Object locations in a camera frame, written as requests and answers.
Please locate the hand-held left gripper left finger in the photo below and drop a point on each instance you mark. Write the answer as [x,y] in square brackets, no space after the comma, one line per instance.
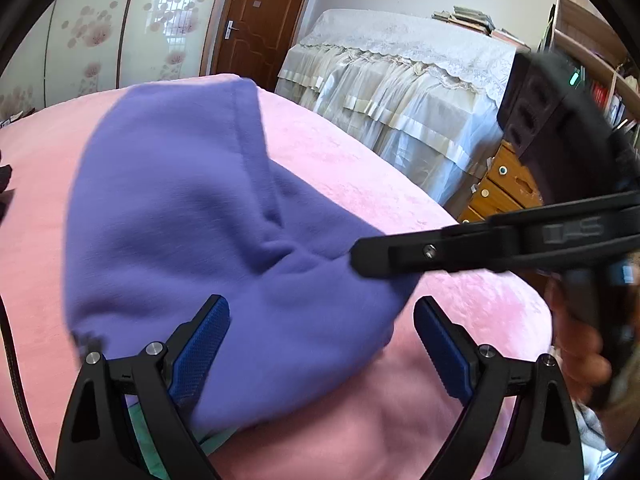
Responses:
[200,355]

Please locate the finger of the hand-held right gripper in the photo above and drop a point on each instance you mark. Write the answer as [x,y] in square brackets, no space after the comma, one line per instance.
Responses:
[430,252]

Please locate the green cloth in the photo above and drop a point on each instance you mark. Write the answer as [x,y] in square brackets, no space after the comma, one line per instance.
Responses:
[150,435]

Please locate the black padded jacket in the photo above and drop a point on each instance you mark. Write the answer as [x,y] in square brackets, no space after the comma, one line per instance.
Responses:
[5,185]

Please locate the pink bed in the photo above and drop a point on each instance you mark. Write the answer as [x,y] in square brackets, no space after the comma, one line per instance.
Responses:
[330,150]

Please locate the person's right hand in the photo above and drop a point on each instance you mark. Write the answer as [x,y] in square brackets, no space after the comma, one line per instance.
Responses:
[577,345]

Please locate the brown wooden door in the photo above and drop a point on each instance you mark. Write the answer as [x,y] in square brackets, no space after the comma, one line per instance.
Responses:
[270,25]

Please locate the floral sliding door wardrobe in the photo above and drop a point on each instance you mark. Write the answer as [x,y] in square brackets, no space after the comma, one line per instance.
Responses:
[100,25]

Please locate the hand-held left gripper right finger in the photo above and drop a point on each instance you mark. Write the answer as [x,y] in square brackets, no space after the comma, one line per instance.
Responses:
[445,350]

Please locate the wooden drawer cabinet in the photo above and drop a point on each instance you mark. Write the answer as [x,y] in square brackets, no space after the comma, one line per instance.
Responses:
[500,185]

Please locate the purple zip hoodie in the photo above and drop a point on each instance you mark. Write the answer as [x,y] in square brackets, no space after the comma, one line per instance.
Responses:
[190,200]

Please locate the lace-covered furniture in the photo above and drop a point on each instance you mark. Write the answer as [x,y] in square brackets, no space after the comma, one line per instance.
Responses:
[400,90]

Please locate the stack of books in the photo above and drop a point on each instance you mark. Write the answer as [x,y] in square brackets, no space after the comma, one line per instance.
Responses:
[470,16]

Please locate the wooden bookshelf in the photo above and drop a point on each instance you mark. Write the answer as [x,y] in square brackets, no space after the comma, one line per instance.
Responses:
[600,60]

